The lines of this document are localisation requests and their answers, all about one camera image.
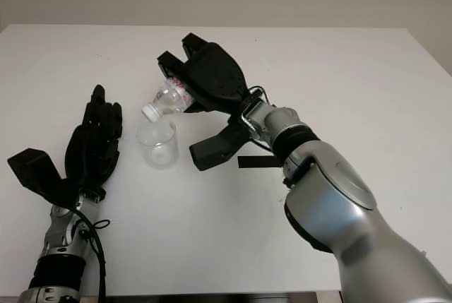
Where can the black tape strip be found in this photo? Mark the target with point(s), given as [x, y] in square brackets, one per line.
[257, 162]

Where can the clear glass cup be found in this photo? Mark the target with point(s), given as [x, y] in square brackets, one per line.
[159, 147]

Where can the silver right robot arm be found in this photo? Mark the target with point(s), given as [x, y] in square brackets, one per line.
[346, 204]

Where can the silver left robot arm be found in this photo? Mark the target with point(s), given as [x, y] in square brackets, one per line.
[60, 239]

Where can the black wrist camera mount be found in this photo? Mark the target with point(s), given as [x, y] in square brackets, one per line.
[33, 169]
[215, 147]

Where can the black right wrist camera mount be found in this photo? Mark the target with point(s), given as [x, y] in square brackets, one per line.
[215, 147]

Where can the clear plastic water bottle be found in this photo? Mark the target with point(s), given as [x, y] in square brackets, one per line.
[169, 100]

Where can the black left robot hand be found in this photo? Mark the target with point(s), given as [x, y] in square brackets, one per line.
[90, 147]

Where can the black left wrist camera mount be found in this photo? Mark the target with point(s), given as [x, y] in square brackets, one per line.
[33, 169]

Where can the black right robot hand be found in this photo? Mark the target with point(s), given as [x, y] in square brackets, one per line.
[215, 77]

